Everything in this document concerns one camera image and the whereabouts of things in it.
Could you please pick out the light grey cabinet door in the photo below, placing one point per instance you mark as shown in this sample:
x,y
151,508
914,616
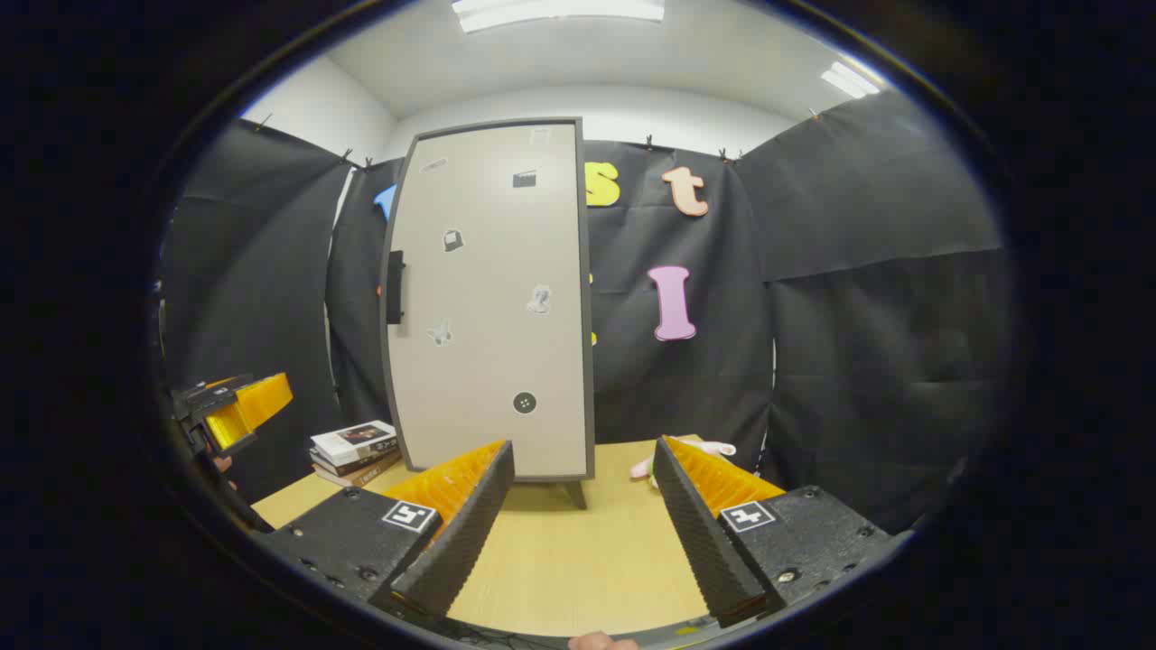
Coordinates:
x,y
488,361

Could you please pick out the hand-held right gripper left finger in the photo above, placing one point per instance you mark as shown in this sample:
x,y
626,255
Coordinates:
x,y
465,533

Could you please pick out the long ceiling light panel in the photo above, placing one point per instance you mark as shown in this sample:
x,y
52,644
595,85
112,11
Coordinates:
x,y
560,11

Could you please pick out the small ceiling light panel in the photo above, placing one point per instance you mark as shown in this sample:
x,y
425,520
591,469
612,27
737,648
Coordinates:
x,y
849,79

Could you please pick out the dark cover book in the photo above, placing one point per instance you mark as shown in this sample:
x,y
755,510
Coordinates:
x,y
361,463

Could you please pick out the black backdrop cloth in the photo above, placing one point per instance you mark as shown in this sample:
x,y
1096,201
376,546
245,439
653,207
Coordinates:
x,y
858,316

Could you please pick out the green and pink plush toy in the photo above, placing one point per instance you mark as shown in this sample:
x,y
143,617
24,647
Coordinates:
x,y
722,447

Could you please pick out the brown cover book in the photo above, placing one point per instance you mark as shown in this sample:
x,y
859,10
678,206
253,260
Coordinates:
x,y
366,475

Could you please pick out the dark grey cabinet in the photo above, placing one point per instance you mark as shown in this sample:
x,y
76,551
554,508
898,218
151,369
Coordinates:
x,y
586,361

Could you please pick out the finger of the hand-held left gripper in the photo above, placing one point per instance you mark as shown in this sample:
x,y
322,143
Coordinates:
x,y
257,402

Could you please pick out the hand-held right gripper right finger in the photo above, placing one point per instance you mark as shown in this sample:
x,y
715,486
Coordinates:
x,y
700,533

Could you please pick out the white cover book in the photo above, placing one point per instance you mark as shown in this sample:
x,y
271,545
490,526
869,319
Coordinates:
x,y
352,440

